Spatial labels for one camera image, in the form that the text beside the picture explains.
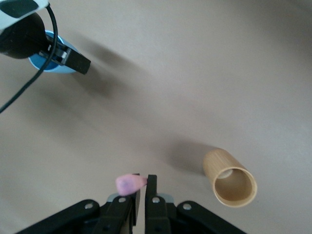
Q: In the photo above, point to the blue cup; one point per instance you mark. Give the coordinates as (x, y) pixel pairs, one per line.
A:
(58, 70)

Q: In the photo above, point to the pink-tipped chopstick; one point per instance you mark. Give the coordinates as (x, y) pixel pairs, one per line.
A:
(129, 185)

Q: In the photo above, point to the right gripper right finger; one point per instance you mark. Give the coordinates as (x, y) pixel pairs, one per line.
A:
(152, 214)

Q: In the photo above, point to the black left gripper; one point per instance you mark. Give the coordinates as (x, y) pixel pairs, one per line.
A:
(22, 39)

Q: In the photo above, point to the bamboo cylinder cup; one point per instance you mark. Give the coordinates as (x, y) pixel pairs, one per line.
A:
(219, 161)

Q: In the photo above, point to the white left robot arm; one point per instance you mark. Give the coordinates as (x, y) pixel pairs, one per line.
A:
(41, 3)

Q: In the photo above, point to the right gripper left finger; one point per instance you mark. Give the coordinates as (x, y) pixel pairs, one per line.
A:
(122, 217)

